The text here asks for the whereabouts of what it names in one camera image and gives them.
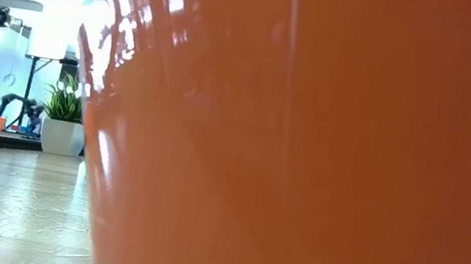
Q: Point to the small black robot arm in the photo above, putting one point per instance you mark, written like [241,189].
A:
[28,106]

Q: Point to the black aluminium frame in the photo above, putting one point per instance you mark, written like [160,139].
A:
[18,142]

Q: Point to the white light panel on stand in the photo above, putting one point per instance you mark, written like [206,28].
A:
[48,43]

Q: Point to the green plant in white pot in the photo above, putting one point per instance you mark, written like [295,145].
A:
[59,137]

